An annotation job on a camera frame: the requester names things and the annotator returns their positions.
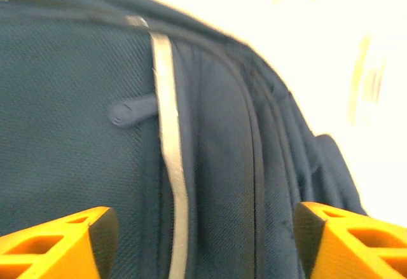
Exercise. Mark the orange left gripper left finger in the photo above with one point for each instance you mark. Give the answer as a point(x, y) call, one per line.
point(57, 253)

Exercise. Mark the navy blue backpack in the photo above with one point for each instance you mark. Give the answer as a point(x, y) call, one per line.
point(79, 133)

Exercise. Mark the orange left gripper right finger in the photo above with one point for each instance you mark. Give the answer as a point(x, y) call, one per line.
point(349, 253)

